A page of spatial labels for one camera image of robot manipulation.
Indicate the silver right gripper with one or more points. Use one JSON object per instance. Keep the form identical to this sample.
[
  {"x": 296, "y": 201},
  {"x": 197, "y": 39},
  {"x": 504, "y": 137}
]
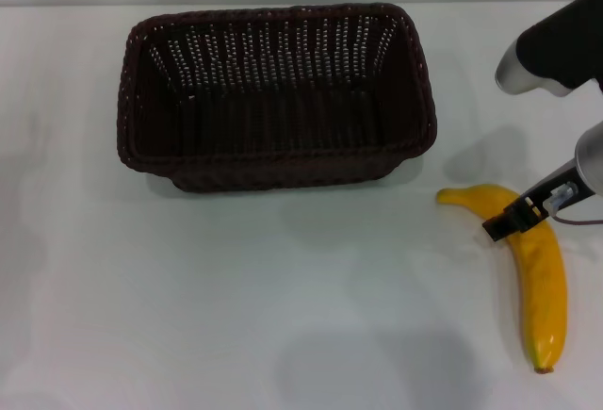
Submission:
[{"x": 591, "y": 160}]

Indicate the yellow banana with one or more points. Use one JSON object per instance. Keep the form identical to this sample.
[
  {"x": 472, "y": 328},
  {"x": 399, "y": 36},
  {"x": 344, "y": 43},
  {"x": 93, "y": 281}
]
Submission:
[{"x": 542, "y": 278}]

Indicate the dark brown woven basket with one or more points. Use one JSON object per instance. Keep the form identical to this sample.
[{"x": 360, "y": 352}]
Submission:
[{"x": 278, "y": 136}]

